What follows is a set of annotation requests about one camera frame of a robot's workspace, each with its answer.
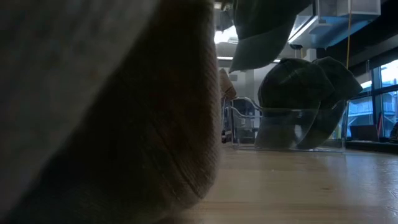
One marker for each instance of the dark green cap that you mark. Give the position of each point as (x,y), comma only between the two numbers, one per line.
(342,84)
(292,87)
(264,31)

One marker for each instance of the clear plastic bin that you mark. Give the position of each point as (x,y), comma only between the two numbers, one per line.
(245,130)

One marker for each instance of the ceiling ventilation duct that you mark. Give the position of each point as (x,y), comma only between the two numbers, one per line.
(329,25)

